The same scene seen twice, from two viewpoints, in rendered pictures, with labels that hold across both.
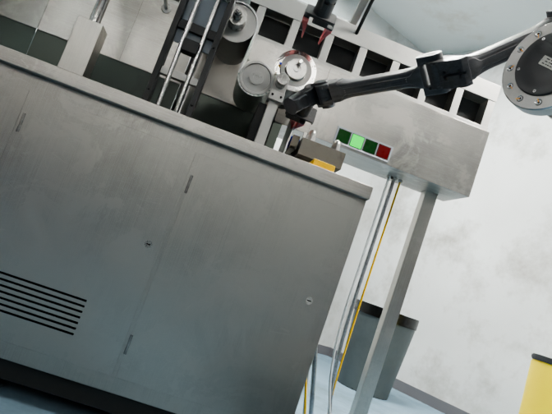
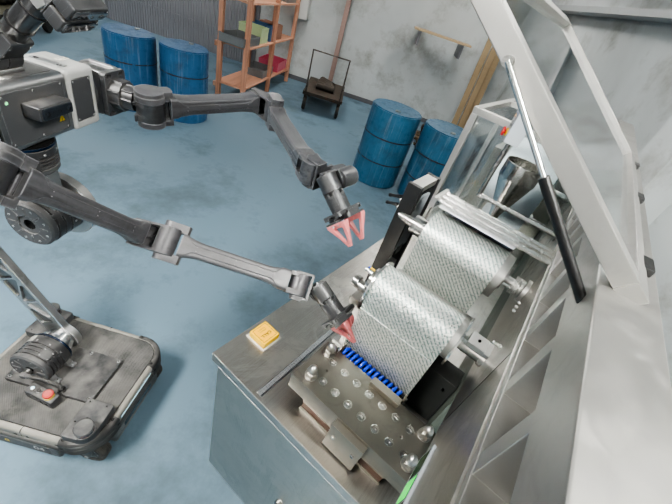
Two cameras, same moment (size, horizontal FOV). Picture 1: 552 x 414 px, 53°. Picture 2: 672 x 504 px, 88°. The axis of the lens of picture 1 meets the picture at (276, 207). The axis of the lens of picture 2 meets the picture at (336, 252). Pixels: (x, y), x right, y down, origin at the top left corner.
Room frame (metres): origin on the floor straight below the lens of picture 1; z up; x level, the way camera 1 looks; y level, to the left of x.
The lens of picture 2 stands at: (2.18, -0.61, 1.88)
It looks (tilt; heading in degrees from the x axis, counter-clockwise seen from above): 37 degrees down; 123
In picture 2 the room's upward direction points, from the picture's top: 19 degrees clockwise
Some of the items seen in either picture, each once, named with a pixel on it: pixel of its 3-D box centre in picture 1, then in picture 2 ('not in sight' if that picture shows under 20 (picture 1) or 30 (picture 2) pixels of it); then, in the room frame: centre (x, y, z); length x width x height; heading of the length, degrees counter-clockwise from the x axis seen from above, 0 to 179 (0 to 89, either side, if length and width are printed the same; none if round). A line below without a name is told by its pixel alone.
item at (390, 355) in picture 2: (292, 122); (383, 353); (2.01, 0.05, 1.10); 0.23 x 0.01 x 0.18; 7
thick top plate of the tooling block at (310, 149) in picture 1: (310, 162); (362, 410); (2.07, -0.06, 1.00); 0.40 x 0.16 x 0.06; 7
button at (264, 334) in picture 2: (321, 167); (264, 334); (1.67, -0.09, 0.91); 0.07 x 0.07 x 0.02; 7
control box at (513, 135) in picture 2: not in sight; (515, 126); (1.85, 0.64, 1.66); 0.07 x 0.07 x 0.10; 24
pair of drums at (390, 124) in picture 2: not in sight; (409, 154); (0.25, 3.16, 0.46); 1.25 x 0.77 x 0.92; 35
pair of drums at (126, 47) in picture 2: not in sight; (158, 75); (-2.35, 1.34, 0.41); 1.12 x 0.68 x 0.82; 36
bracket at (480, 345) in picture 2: not in sight; (480, 344); (2.18, 0.13, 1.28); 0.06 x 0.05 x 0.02; 7
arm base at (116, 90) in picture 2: not in sight; (125, 95); (1.04, -0.22, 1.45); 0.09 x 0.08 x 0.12; 126
